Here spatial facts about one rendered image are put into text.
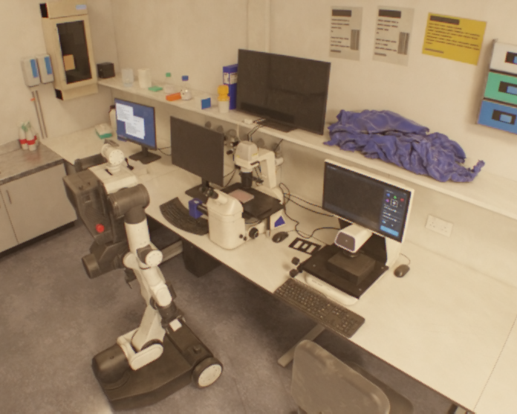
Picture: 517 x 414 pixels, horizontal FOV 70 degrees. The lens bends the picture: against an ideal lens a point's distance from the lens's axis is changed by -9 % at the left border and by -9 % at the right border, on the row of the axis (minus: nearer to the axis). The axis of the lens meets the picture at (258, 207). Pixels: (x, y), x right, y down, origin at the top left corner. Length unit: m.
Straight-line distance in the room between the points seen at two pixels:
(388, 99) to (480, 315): 1.25
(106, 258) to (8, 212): 2.06
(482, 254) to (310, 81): 1.34
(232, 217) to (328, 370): 1.04
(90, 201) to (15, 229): 2.27
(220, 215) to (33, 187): 2.12
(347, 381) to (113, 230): 1.12
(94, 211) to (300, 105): 1.33
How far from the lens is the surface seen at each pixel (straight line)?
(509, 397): 1.85
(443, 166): 2.06
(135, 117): 3.36
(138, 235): 1.68
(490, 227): 2.26
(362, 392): 1.41
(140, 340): 2.40
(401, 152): 2.05
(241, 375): 2.59
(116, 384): 2.43
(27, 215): 3.92
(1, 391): 2.94
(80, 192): 1.69
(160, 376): 2.43
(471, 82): 2.22
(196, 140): 2.62
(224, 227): 2.18
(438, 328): 1.98
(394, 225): 1.83
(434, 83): 2.28
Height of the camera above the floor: 2.09
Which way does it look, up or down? 30 degrees down
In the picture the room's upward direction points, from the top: straight up
